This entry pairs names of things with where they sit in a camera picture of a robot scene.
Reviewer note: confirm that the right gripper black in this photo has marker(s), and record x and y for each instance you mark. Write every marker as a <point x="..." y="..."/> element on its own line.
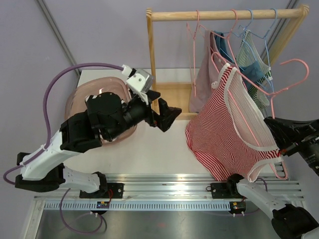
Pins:
<point x="282" y="129"/>

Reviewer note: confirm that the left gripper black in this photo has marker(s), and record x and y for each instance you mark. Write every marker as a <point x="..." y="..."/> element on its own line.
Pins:
<point x="167" y="114"/>

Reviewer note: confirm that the red white striped tank top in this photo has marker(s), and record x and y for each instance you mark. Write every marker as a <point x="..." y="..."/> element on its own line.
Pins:
<point x="229" y="135"/>

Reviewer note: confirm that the black white striped tank top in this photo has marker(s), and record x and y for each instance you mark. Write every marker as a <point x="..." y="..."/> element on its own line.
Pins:
<point x="110" y="141"/>

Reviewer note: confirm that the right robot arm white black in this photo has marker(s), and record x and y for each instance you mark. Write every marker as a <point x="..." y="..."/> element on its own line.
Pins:
<point x="288" y="221"/>

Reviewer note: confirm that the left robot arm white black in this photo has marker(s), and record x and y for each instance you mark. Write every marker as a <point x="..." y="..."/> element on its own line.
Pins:
<point x="105" y="118"/>

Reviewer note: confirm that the teal blue tank top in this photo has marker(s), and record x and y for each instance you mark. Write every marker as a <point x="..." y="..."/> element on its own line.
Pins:
<point x="252" y="71"/>

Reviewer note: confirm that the mauve pink tank top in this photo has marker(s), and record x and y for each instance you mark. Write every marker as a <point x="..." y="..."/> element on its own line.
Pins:
<point x="215" y="56"/>

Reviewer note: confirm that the green white striped tank top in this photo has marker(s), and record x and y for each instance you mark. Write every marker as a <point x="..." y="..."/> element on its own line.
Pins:
<point x="258" y="97"/>

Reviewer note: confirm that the wooden clothes rack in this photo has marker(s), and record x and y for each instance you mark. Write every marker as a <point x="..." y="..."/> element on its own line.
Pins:
<point x="176" y="85"/>

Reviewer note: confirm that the pink translucent plastic basin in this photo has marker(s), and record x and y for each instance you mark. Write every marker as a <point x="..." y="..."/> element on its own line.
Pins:
<point x="76" y="102"/>

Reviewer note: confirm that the aluminium mounting rail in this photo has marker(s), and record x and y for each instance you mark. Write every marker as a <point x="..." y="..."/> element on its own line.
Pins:
<point x="192" y="186"/>

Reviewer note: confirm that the white slotted cable duct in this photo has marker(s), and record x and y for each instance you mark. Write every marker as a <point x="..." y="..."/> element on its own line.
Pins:
<point x="139" y="205"/>

